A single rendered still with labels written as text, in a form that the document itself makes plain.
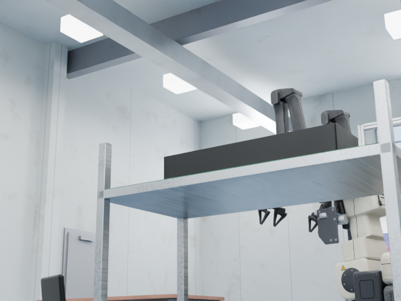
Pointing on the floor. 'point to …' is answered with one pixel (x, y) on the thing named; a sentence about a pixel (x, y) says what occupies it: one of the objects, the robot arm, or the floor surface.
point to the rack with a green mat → (261, 192)
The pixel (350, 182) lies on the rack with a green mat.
